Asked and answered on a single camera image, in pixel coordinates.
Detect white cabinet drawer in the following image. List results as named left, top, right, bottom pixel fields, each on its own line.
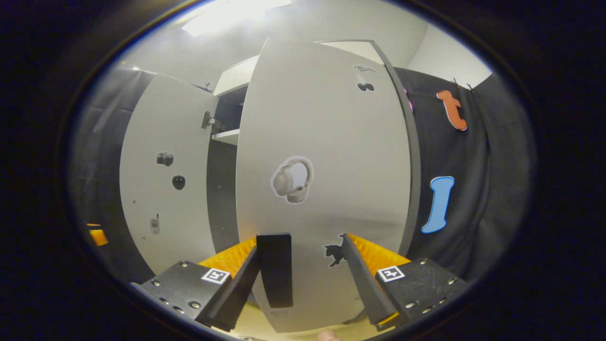
left=213, top=56, right=260, bottom=97

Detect white cabinet door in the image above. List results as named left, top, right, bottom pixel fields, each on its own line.
left=119, top=73, right=219, bottom=276
left=235, top=38, right=422, bottom=333

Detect black door handle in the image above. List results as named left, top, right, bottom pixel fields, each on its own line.
left=256, top=233, right=293, bottom=308

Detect white and grey cabinet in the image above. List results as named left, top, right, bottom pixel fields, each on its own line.
left=206, top=40, right=386, bottom=254

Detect white cabinet shelf board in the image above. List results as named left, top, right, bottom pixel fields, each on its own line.
left=212, top=129, right=241, bottom=145

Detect metal door hinge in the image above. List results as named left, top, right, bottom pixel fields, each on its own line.
left=201, top=111, right=225, bottom=133

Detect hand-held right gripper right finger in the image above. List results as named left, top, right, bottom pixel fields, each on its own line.
left=341, top=233, right=467, bottom=331

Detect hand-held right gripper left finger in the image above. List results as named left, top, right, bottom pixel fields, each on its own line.
left=130, top=237, right=260, bottom=332

